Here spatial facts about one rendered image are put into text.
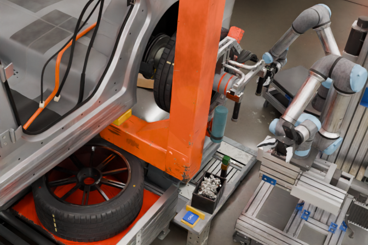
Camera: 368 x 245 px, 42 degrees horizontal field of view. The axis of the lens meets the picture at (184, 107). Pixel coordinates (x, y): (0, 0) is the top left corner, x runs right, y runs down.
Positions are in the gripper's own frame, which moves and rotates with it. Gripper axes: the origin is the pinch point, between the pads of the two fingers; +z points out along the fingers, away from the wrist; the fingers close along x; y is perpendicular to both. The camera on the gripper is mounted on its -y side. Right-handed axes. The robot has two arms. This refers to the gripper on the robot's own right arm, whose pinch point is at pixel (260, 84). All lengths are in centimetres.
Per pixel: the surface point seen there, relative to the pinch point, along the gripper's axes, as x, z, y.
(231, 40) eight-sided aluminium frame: -21.7, 9.5, 29.0
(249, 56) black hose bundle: -9.4, 4.6, 20.4
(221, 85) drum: -17.1, 23.6, 4.3
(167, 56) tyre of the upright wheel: -47, 42, 23
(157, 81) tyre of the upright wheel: -48, 50, 7
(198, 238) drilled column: 12, 85, -63
